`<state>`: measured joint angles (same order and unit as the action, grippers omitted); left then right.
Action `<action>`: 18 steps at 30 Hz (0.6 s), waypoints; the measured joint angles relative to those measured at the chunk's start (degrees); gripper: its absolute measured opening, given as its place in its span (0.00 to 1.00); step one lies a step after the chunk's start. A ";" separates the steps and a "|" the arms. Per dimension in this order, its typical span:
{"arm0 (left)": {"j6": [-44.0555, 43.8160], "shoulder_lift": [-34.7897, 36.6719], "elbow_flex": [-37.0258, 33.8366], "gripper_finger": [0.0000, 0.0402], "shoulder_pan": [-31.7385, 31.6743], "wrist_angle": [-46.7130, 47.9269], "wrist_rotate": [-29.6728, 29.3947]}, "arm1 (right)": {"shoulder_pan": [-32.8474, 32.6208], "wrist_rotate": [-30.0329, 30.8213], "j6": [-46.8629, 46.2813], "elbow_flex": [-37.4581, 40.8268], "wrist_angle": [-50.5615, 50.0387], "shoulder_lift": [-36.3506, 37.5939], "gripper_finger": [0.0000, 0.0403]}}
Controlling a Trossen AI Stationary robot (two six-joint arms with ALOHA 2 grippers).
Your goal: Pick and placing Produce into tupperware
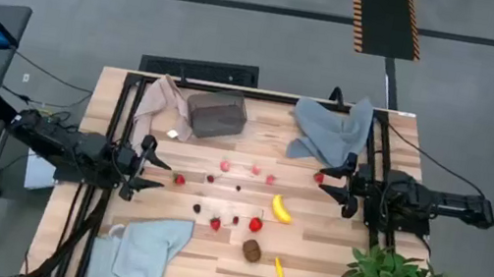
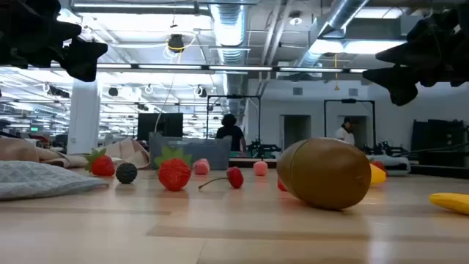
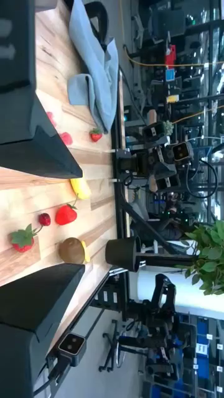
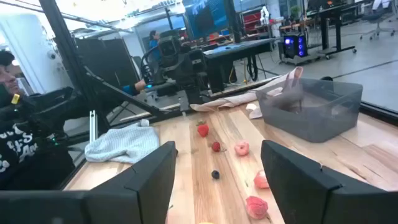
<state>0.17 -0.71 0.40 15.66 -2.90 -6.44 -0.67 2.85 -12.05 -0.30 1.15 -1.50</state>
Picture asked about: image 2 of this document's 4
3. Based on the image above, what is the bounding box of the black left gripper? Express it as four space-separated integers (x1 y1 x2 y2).
0 0 109 83

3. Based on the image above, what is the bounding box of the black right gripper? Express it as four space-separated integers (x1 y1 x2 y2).
361 3 469 107

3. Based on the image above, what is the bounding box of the small red toy fruit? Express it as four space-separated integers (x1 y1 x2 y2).
369 159 388 176

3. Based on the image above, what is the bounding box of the large yellow toy banana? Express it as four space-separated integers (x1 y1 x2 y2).
368 163 388 186

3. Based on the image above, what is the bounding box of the brown toy kiwi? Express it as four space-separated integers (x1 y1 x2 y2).
276 137 373 211

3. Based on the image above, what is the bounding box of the small yellow toy banana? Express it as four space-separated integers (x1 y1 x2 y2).
428 192 469 216

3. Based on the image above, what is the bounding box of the large toy blackberry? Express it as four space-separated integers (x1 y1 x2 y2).
115 162 139 185

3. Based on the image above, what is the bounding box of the pink toy peach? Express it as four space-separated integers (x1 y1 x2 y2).
252 160 270 177
192 158 211 176

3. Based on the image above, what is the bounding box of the red toy cherry with stem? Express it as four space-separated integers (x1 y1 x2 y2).
197 166 245 191

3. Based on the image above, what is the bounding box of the grey translucent tupperware container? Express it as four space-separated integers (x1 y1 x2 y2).
148 131 232 171

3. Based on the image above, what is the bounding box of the white building column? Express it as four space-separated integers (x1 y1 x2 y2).
67 78 103 155

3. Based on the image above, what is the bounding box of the black cabinet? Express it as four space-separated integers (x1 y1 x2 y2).
410 118 469 166

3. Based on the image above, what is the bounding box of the black clothes hanger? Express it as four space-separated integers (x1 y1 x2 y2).
394 141 469 158

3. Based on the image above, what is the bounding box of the person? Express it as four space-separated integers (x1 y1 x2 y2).
334 117 356 146
215 113 248 153

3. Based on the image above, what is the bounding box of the blue-grey cloth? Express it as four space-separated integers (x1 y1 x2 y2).
366 153 411 177

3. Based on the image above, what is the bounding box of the black background monitor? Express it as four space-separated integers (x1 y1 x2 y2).
137 112 184 142

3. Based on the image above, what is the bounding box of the beige pink cloth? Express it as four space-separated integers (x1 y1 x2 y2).
0 136 150 169

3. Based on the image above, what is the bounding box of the pale grey waffle cloth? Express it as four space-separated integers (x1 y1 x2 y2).
0 160 110 201

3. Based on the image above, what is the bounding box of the long ceiling light strip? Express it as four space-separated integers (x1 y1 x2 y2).
0 62 369 74

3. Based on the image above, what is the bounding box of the distant wooden table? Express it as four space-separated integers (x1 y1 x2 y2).
229 157 278 169

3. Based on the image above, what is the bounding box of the black rig frame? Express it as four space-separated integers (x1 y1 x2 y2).
323 98 377 147
206 94 262 144

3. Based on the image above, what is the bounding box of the silver smooth air duct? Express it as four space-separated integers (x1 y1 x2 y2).
296 0 370 69

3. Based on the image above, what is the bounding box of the black hanging ceiling camera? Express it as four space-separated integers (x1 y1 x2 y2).
167 33 185 54

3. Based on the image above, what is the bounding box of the silver ribbed air duct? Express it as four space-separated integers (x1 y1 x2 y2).
208 0 251 114

